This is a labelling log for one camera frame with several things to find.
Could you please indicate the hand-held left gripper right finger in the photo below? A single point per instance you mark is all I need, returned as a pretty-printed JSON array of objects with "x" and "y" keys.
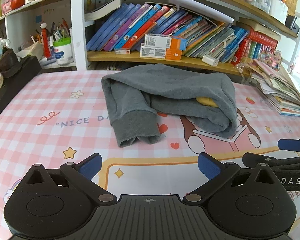
[{"x": 208, "y": 167}]

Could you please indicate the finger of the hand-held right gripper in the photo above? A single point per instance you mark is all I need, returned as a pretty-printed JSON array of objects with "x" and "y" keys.
[
  {"x": 287, "y": 144},
  {"x": 255, "y": 158}
]

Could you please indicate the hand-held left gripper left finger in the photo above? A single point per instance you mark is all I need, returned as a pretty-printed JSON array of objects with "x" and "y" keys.
[{"x": 91, "y": 167}]

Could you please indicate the grey pants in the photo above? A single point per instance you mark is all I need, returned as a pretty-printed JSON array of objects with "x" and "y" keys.
[{"x": 177, "y": 85}]

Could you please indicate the stack of magazines and booklets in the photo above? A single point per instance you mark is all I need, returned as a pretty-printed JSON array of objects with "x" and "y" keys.
[{"x": 282, "y": 90}]

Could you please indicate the pink checked printed tablecloth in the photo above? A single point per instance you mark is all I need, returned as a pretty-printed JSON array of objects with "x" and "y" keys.
[{"x": 52, "y": 100}]

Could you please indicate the colourful bead accessories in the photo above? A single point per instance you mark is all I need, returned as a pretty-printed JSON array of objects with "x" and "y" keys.
[{"x": 271, "y": 57}]

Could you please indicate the white charger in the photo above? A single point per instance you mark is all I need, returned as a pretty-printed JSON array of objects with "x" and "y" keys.
[{"x": 210, "y": 60}]

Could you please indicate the white wooden bookshelf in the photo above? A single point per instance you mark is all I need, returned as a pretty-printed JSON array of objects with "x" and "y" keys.
[{"x": 110, "y": 56}]

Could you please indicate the black case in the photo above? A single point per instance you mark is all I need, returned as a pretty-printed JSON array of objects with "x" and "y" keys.
[{"x": 12, "y": 85}]

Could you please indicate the white tub pen holder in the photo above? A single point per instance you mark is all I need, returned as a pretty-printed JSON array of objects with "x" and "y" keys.
[{"x": 63, "y": 53}]

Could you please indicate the small red white box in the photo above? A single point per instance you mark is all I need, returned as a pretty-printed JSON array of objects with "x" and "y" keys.
[{"x": 122, "y": 51}]

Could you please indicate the orange white blue carton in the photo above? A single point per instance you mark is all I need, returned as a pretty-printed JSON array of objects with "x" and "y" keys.
[{"x": 175, "y": 42}]

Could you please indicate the red bottle white cap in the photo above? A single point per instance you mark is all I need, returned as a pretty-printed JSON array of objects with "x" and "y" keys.
[{"x": 45, "y": 40}]

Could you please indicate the bunch of pens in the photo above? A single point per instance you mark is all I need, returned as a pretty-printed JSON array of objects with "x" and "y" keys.
[{"x": 60, "y": 31}]

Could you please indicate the white storage boxes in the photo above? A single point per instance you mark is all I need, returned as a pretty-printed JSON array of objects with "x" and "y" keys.
[{"x": 275, "y": 3}]

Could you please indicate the row of colourful books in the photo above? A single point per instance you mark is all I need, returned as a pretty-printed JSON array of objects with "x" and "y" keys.
[{"x": 130, "y": 22}]

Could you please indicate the white bar lamp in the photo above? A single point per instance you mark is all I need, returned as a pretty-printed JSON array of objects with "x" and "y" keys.
[{"x": 202, "y": 7}]

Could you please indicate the thick black-covered book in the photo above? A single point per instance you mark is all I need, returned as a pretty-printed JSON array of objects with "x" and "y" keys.
[{"x": 107, "y": 7}]

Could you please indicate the red jar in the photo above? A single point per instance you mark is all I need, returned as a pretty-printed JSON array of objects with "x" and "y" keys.
[{"x": 17, "y": 2}]

